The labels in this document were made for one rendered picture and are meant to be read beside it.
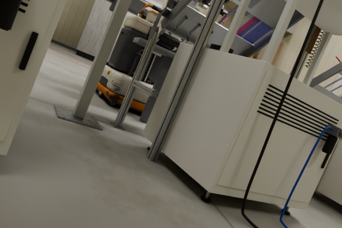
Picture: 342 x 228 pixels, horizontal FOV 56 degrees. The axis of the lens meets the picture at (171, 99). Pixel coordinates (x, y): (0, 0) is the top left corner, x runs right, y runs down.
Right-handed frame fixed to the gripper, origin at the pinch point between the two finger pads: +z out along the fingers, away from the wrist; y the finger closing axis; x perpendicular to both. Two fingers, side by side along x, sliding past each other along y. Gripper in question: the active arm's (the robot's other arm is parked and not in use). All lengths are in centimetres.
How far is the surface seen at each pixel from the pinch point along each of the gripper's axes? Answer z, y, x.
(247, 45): 3, 53, 16
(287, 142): 94, 22, -15
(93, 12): -449, 122, 482
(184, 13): 3.4, -2.9, 19.1
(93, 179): 115, -55, 15
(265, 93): 83, -3, -24
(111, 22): 22, -43, 35
